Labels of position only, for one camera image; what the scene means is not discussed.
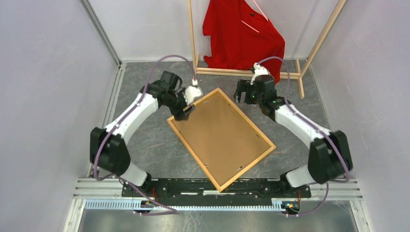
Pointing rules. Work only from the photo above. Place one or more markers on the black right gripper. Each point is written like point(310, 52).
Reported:
point(243, 86)

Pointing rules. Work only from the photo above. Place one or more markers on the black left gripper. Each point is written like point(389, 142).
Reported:
point(180, 115)

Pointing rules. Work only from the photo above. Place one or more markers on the yellow wooden picture frame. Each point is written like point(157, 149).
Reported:
point(192, 150)

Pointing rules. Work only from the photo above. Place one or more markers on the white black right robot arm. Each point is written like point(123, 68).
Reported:
point(329, 153)

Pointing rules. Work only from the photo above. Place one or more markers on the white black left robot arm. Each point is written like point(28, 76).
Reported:
point(108, 145)

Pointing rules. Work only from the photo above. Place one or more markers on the red t-shirt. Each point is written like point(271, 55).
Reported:
point(235, 46)

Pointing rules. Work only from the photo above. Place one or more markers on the wooden clothes rack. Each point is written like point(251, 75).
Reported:
point(300, 71)

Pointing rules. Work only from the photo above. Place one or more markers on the pink clothes hanger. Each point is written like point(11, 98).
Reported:
point(252, 16)

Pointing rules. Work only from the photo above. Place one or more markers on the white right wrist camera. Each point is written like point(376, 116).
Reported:
point(259, 70)

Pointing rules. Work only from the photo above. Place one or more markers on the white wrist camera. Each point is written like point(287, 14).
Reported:
point(192, 92)
point(259, 70)

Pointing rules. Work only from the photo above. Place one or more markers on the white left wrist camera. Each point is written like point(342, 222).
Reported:
point(192, 92)

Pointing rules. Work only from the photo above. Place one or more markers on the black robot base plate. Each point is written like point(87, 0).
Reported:
point(174, 192)

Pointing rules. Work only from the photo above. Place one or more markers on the grey slotted cable duct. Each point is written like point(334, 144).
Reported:
point(143, 205)

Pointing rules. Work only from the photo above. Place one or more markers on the aluminium rail frame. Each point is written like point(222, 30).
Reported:
point(46, 130)

